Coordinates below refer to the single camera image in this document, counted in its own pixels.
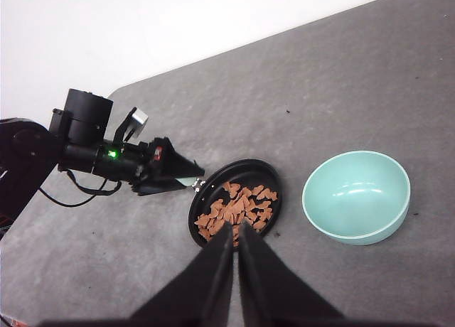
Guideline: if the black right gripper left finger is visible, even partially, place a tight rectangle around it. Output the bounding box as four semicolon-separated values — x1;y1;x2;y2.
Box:
129;220;235;327

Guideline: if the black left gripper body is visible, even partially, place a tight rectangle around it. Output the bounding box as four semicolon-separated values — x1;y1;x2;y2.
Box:
58;138;171;185

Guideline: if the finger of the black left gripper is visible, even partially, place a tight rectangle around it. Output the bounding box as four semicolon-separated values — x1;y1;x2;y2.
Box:
131;177;186;196
161;137;205;178

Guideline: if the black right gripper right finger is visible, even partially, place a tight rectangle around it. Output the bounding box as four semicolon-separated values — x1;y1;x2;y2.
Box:
238;223;345;326

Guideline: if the black frying pan green handle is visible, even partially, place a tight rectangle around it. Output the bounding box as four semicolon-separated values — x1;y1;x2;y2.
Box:
188;159;283;249

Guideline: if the pile of brown beef cubes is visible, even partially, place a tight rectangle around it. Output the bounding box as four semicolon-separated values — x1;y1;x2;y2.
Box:
189;181;279;247

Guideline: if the teal ribbed bowl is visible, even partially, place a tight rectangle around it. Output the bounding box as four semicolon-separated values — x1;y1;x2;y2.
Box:
301;151;411;245

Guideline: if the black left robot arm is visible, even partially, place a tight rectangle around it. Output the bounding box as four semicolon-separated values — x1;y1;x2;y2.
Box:
1;89;205;235

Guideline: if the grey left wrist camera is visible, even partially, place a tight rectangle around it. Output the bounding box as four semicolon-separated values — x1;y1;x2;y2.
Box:
113;107;149;144

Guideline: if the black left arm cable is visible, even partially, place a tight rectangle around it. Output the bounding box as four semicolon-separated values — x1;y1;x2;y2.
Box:
38;168;122;208

